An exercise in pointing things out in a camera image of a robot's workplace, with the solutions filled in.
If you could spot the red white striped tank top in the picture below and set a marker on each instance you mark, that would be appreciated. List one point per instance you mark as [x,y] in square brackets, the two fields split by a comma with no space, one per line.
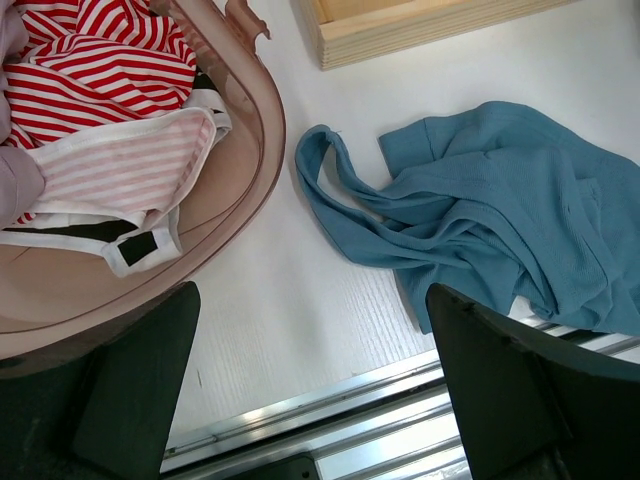
[101,98]

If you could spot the pink translucent plastic basin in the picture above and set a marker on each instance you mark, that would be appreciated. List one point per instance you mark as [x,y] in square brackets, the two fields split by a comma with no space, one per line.
[48,295]

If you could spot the teal blue tank top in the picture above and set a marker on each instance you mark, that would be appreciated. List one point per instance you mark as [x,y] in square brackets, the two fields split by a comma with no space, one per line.
[498,202]

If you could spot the wooden clothes rack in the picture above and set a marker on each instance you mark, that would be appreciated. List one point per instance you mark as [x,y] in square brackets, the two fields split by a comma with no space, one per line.
[348,32]

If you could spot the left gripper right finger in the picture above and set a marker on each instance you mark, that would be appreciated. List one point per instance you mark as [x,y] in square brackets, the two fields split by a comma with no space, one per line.
[529,405]

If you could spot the mauve pink tank top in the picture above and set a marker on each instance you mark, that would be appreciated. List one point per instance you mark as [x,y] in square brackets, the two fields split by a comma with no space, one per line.
[21,180]

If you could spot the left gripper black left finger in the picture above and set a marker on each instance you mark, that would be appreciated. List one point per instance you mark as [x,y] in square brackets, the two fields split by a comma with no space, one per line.
[99,404]

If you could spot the aluminium mounting rail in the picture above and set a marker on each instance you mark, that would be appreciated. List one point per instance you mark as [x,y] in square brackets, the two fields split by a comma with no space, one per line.
[394,422]

